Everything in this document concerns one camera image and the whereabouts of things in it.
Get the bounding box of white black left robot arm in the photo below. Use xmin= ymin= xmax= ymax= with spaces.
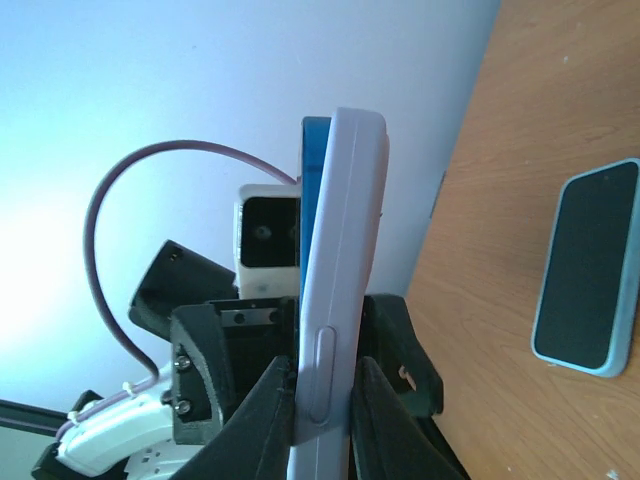
xmin=32 ymin=238 xmax=464 ymax=479

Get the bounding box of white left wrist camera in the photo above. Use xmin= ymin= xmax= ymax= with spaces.
xmin=234 ymin=184 xmax=301 ymax=299

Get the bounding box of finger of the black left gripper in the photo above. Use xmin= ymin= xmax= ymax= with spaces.
xmin=357 ymin=292 xmax=445 ymax=419

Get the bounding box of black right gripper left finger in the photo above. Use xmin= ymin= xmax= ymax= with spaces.
xmin=173 ymin=356 xmax=296 ymax=480

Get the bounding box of black smartphone dark blue edge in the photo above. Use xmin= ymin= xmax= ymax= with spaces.
xmin=299 ymin=117 xmax=331 ymax=324

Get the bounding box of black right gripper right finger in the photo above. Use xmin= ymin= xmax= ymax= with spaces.
xmin=351 ymin=357 xmax=468 ymax=479

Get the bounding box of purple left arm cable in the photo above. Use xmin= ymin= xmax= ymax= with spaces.
xmin=54 ymin=140 xmax=299 ymax=441

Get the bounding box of light blue phone case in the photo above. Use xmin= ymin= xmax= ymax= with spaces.
xmin=530 ymin=157 xmax=640 ymax=377

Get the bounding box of lavender phone case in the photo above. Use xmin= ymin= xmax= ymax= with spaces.
xmin=287 ymin=108 xmax=389 ymax=479

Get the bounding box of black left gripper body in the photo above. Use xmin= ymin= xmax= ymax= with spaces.
xmin=170 ymin=297 xmax=299 ymax=445

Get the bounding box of black aluminium frame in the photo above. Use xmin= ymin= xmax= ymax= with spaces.
xmin=0 ymin=400 xmax=67 ymax=437

